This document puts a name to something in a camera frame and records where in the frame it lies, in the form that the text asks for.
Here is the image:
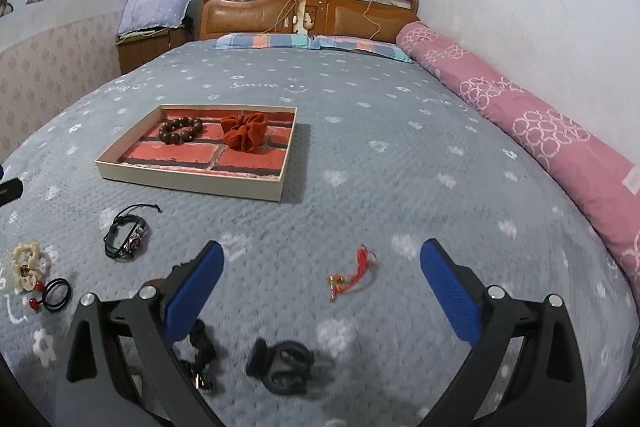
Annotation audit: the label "cream flower scrunchie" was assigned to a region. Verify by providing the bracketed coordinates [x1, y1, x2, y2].
[10, 241, 46, 293]

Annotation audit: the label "black scrunchie with charm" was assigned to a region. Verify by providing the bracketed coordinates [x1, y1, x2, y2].
[180, 319, 217, 391]

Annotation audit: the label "black braided leather bracelet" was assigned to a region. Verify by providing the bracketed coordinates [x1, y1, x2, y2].
[103, 202, 164, 263]

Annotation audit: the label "black hair claw clip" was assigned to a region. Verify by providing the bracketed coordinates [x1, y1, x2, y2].
[245, 338, 314, 395]

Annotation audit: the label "red string charm bracelet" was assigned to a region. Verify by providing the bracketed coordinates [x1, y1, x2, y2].
[326, 244, 379, 303]

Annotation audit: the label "beige jewelry tray red lining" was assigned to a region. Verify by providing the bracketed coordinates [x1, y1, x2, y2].
[96, 104, 297, 202]

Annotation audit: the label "wooden nightstand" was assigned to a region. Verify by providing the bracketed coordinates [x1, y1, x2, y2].
[116, 26, 193, 74]

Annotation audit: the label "pink rolled quilt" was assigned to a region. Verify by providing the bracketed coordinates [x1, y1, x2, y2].
[396, 22, 639, 285]

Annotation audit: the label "grey patterned bedspread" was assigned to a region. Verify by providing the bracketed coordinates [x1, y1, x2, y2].
[1, 42, 638, 426]

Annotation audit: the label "lavender dotted cushion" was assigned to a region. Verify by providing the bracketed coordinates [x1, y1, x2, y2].
[117, 0, 192, 37]

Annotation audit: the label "orange red scrunchie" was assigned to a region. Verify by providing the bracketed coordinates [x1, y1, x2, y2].
[220, 112, 269, 153]

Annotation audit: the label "left plaid pillow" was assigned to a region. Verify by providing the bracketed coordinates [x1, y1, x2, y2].
[210, 32, 320, 50]

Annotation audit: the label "plaid pillow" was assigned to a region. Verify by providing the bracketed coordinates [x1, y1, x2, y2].
[210, 32, 320, 50]
[311, 36, 412, 63]

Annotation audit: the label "right plaid pillow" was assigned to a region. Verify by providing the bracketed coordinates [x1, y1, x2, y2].
[311, 36, 412, 63]

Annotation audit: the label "wooden leather headboard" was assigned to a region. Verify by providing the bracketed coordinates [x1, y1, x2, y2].
[198, 0, 420, 43]

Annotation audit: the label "black hair tie red beads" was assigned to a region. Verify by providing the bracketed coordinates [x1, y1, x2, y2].
[28, 277, 72, 313]

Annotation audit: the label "brown wooden bead bracelet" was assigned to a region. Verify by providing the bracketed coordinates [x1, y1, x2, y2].
[157, 116, 204, 145]

